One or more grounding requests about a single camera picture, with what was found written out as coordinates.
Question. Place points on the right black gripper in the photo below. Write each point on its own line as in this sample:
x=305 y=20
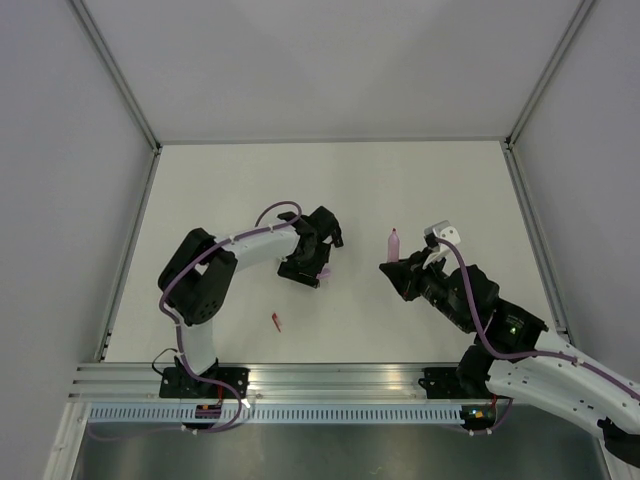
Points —
x=406 y=275

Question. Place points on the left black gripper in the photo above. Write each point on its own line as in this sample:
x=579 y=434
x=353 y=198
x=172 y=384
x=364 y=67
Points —
x=309 y=276

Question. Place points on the pink marker pen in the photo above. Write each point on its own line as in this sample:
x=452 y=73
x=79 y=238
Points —
x=393 y=247

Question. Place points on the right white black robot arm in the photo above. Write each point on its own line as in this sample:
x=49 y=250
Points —
x=515 y=355

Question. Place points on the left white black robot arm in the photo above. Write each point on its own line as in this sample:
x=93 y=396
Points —
x=195 y=281

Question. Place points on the red pen cap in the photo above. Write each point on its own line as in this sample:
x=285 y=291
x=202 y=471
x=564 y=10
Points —
x=276 y=322

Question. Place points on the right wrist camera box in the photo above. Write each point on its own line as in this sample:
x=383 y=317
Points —
x=442 y=230

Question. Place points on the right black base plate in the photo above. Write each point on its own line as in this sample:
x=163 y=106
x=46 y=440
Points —
x=441 y=383

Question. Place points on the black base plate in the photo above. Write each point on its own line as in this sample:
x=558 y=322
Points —
x=176 y=383
x=441 y=383

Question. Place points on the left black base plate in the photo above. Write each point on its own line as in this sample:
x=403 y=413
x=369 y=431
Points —
x=176 y=383

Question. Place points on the aluminium front rail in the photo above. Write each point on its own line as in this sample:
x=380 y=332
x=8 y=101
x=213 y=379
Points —
x=266 y=383

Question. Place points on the white slotted cable duct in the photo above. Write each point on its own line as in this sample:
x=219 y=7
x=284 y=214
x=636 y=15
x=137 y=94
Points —
x=437 y=414

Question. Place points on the left aluminium frame post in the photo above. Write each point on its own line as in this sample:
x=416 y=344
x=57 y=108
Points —
x=93 y=33

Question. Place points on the aluminium frame post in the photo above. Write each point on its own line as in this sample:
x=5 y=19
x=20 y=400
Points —
x=553 y=64
x=93 y=33

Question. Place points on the right aluminium frame post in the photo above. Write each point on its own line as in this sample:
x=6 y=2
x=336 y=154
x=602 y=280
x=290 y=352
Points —
x=553 y=64

